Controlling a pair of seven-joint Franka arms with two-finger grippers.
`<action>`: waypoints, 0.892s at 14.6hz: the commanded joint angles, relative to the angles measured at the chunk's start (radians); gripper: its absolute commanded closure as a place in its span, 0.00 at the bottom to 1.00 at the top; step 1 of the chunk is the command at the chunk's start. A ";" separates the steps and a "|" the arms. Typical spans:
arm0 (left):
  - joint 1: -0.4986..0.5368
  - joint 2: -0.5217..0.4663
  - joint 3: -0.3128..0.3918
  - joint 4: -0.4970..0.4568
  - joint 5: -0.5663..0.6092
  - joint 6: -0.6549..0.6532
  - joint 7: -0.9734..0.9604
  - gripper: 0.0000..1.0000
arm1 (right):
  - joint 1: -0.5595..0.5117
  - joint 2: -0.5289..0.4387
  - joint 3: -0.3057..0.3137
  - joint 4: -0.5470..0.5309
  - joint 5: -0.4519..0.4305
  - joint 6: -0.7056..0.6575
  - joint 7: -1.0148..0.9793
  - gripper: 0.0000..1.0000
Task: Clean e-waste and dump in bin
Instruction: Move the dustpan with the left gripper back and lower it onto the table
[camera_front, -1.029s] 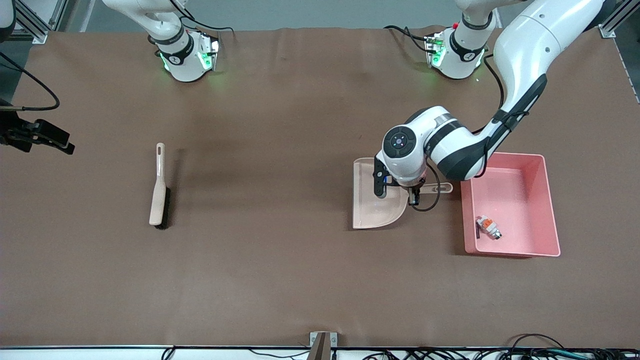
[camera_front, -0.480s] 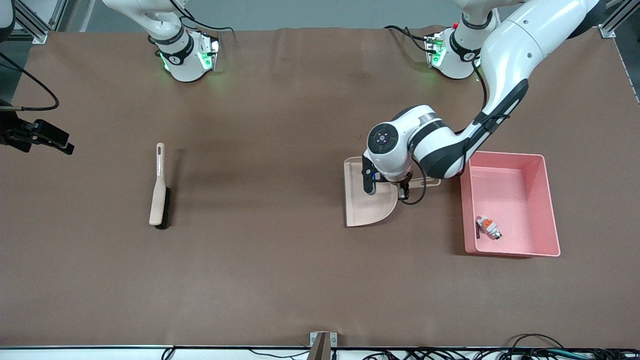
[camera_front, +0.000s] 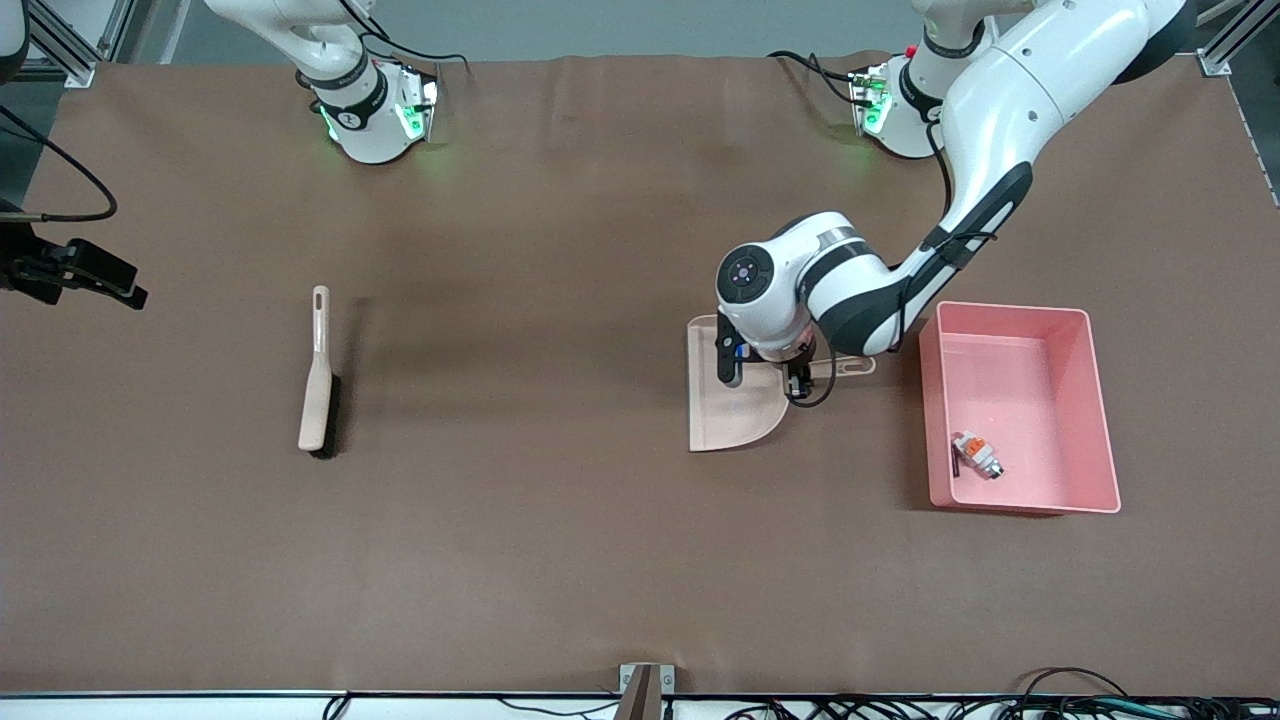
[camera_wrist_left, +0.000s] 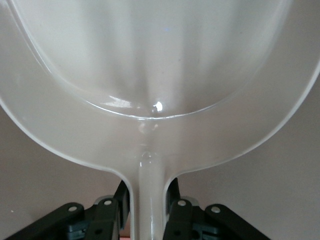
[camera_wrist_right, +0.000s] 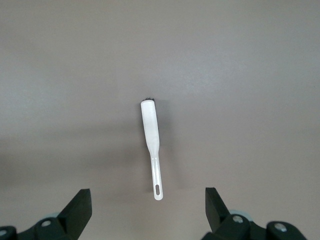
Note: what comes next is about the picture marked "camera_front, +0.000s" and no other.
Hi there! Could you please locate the beige plastic dustpan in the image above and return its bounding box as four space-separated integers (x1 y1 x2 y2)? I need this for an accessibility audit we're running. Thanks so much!
686 315 878 453

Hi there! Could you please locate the white switch with green part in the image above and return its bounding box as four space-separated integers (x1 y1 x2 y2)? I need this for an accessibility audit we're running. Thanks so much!
955 430 1005 482

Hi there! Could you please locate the beige brush with black bristles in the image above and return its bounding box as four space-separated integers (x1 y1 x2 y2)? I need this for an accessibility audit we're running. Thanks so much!
298 286 343 461

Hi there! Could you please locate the pink plastic bin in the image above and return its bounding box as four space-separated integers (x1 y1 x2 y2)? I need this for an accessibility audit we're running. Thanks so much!
918 301 1122 515

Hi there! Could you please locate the brown table cover mat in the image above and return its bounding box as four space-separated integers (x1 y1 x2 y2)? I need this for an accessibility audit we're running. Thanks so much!
0 52 1280 696

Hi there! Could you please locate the metal base connector plate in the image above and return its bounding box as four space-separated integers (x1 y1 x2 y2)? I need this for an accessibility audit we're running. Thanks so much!
850 65 891 136
392 62 441 143

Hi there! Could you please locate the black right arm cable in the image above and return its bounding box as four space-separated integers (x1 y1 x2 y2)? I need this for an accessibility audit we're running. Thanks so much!
0 105 119 223

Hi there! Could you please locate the aluminium frame profile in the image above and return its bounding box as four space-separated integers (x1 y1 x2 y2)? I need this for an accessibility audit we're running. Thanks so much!
1195 0 1259 77
20 0 136 86

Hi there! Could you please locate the black arm base cable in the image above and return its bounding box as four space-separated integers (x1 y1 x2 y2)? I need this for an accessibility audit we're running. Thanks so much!
340 0 471 71
768 50 871 106

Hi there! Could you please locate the grey metal bracket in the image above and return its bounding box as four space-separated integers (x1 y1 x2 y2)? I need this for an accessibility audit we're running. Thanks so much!
618 663 676 720

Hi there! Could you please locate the black cable bundle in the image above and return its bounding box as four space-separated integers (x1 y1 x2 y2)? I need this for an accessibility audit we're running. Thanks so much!
720 695 1280 720

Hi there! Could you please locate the black arched cable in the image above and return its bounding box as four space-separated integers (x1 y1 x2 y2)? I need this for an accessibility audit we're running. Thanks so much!
1015 667 1136 706

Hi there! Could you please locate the thin black cable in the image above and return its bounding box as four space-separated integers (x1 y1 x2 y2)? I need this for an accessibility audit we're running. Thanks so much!
495 698 621 719

